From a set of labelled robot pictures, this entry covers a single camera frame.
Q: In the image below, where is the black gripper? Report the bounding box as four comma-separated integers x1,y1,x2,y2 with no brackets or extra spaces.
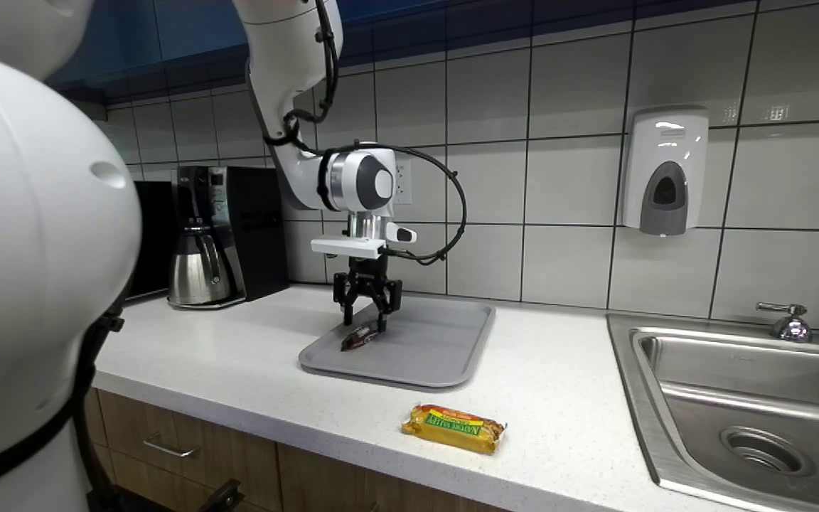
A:
331,254,405,336

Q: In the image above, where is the dark brown snack packet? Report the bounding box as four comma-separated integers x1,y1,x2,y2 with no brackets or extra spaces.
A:
339,315,381,355

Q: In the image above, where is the yellow orange snack packet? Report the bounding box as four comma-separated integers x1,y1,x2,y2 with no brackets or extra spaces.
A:
401,402,509,459

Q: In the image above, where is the grey plastic tray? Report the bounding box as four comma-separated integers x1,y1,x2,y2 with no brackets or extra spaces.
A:
297,294,497,392

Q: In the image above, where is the black coffee maker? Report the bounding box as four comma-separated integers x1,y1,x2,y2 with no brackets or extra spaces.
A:
175,166,293,307

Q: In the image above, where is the steel coffee carafe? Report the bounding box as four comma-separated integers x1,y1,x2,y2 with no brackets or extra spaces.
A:
169,218,250,312

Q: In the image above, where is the wooden lower cabinet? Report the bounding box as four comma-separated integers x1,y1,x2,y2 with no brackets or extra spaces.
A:
76,380,506,512

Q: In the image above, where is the black microwave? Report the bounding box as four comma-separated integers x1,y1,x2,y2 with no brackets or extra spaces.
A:
122,179,183,307

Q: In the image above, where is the blue upper cabinet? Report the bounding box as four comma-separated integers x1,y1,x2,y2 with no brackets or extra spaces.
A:
49,0,819,107

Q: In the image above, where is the stainless steel sink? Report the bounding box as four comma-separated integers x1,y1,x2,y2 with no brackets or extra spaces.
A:
607,312,819,512

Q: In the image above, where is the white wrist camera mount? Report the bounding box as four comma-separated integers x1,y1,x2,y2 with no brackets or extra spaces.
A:
310,217,422,262

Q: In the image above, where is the metal drawer handle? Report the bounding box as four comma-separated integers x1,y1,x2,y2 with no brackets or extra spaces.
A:
140,436,203,464

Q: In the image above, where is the white wall soap dispenser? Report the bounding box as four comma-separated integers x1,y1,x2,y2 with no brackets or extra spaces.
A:
620,107,715,238

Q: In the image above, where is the chrome faucet handle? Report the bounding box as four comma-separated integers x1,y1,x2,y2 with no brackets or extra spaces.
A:
758,299,819,345

